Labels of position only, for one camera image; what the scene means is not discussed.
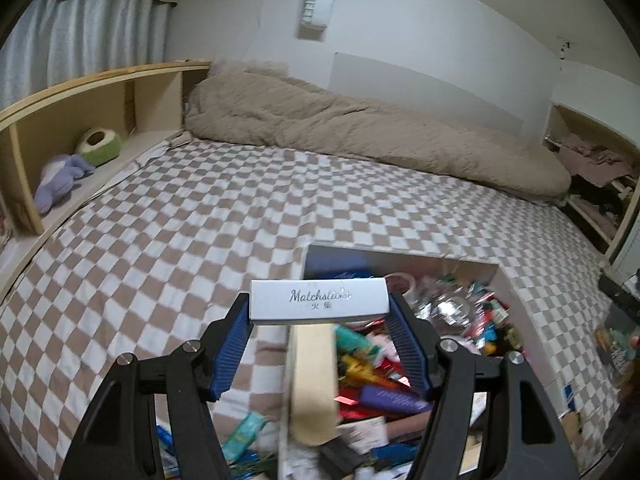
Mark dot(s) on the wooden headboard shelf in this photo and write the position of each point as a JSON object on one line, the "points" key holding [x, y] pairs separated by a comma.
{"points": [[45, 125]]}

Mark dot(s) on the purple tube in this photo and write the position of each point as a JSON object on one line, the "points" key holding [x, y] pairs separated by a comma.
{"points": [[395, 399]]}

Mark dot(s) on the silver matchbox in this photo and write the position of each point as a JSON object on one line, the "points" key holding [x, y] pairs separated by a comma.
{"points": [[320, 300]]}

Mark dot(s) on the pile of pink clothes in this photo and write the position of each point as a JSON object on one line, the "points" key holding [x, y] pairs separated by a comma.
{"points": [[595, 157]]}

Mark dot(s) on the grey tape roll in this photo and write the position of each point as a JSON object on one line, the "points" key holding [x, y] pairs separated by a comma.
{"points": [[402, 285]]}

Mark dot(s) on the beige fleece blanket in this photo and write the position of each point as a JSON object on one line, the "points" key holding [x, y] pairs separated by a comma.
{"points": [[350, 130]]}

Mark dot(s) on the teal snack packet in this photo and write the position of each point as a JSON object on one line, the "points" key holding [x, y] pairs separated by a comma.
{"points": [[245, 435]]}

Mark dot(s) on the green round plush toy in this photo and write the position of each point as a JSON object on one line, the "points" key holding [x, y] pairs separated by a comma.
{"points": [[100, 146]]}

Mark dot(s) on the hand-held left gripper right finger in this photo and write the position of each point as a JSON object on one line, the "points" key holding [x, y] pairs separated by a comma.
{"points": [[409, 350]]}

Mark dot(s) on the checkered bed sheet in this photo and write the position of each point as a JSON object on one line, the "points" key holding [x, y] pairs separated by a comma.
{"points": [[175, 260]]}

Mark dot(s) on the grey curtain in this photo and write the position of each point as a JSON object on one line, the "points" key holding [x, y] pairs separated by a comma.
{"points": [[85, 30]]}

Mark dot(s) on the beige wooden board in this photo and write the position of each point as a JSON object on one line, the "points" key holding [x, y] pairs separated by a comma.
{"points": [[312, 385]]}

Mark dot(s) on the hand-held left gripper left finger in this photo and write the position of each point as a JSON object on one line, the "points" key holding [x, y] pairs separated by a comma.
{"points": [[231, 350]]}

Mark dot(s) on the white hanging wall sign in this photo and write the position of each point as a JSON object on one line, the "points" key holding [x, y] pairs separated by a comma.
{"points": [[318, 5]]}

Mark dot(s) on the teal tube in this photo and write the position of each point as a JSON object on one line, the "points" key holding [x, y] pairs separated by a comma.
{"points": [[352, 341]]}

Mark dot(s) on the cardboard box of assorted items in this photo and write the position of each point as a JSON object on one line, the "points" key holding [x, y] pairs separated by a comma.
{"points": [[525, 310]]}

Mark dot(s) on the wooden side shelf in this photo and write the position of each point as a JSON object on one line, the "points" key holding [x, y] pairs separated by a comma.
{"points": [[590, 125]]}

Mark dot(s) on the purple plush toy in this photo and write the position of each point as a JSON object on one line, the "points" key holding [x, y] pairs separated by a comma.
{"points": [[60, 182]]}

